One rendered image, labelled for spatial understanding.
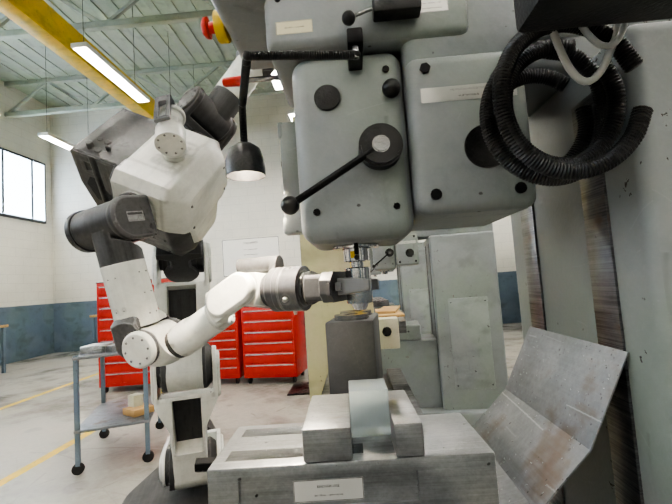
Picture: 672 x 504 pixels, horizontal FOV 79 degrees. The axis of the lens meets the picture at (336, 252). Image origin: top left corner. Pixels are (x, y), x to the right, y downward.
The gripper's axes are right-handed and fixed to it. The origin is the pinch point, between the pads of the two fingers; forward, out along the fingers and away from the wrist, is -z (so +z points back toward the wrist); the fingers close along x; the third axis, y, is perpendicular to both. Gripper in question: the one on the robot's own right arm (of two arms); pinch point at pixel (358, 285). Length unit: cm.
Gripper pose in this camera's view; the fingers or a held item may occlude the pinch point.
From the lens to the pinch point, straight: 75.4
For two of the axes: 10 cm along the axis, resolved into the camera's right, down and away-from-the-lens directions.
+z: -9.3, 0.8, 3.6
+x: 3.7, 0.4, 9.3
